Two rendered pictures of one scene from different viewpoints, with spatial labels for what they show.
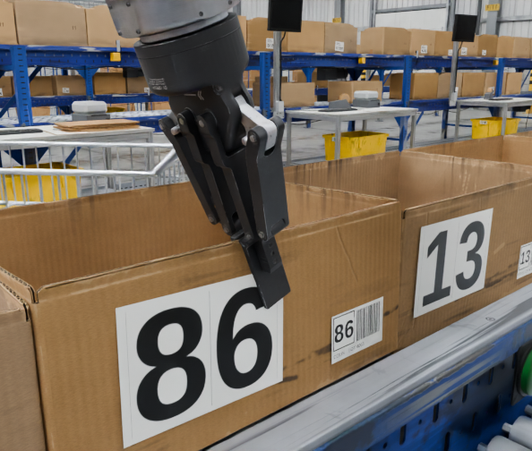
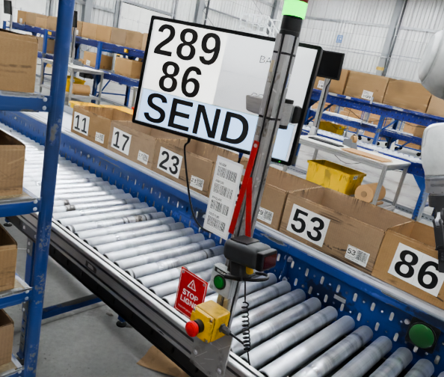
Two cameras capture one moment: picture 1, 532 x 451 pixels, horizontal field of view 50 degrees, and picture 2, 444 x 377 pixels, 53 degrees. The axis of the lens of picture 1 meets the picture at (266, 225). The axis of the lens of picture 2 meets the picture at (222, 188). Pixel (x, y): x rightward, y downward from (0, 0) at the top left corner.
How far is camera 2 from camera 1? 1.24 m
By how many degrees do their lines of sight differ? 77
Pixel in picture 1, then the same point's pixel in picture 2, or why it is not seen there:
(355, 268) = not seen: outside the picture
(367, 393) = not seen: outside the picture
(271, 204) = (437, 239)
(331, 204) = not seen: outside the picture
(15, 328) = (380, 233)
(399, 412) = not seen: outside the picture
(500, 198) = not seen: outside the picture
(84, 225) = not seen: outside the picture
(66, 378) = (384, 248)
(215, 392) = (414, 280)
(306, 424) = (430, 308)
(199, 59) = (432, 200)
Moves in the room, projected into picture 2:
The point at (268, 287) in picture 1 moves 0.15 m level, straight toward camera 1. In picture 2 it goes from (441, 266) to (395, 259)
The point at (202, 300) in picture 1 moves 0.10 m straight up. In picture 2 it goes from (420, 256) to (430, 226)
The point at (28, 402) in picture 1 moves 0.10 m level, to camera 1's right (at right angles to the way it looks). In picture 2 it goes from (377, 247) to (391, 261)
